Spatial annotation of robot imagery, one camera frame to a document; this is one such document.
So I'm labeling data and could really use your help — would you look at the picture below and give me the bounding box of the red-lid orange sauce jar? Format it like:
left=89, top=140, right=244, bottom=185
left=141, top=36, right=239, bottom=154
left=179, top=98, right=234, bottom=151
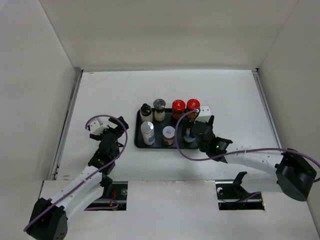
left=186, top=98, right=201, bottom=120

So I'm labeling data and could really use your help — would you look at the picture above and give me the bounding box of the red-lid dark sauce jar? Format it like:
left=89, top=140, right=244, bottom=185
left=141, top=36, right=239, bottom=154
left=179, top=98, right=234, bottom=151
left=172, top=99, right=186, bottom=120

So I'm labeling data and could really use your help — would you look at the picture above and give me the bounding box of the small jar red-white lid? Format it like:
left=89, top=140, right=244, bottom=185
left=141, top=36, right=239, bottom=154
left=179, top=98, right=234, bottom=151
left=162, top=125, right=175, bottom=146

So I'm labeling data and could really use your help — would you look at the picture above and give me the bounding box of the silver-lid blue label shaker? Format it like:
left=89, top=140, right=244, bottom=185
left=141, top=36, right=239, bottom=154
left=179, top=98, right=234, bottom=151
left=140, top=121, right=155, bottom=146

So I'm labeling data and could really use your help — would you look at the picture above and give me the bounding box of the black-cap white powder bottle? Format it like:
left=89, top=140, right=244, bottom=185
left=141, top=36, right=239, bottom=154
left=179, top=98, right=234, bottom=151
left=139, top=103, right=153, bottom=123

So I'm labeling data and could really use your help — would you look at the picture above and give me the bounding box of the clear-lid spice grinder bottle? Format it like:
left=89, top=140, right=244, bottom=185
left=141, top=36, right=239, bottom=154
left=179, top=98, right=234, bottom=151
left=153, top=98, right=166, bottom=122

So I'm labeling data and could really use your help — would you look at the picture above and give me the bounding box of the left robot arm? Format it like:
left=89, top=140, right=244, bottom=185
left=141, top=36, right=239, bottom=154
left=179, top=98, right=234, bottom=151
left=23, top=115, right=129, bottom=240

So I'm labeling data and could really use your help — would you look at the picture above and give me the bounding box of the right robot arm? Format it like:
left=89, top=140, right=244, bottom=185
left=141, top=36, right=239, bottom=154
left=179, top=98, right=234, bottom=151
left=190, top=116, right=318, bottom=202

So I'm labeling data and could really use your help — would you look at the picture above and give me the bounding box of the black plastic tray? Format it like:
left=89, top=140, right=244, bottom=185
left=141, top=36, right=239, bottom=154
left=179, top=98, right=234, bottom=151
left=134, top=108, right=199, bottom=150

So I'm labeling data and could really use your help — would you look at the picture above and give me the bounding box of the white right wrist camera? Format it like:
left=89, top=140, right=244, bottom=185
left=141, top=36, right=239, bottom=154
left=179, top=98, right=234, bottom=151
left=196, top=105, right=212, bottom=123

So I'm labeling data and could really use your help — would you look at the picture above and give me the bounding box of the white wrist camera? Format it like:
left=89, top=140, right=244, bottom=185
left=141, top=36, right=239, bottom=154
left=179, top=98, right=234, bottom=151
left=196, top=105, right=212, bottom=123
left=87, top=119, right=107, bottom=135

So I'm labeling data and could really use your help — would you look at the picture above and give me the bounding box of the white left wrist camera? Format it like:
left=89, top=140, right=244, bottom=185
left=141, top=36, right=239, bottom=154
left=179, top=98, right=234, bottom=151
left=87, top=119, right=107, bottom=135

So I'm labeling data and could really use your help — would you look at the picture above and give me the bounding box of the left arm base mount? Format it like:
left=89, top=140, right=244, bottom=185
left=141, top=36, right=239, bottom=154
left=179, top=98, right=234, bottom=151
left=85, top=177, right=129, bottom=211

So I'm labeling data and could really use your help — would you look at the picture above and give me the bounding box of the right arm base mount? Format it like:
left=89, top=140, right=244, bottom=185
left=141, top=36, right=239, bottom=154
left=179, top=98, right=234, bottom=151
left=215, top=171, right=265, bottom=211

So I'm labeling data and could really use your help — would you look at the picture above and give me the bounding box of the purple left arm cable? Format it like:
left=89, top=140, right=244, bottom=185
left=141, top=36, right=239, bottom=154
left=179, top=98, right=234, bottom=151
left=23, top=114, right=129, bottom=232

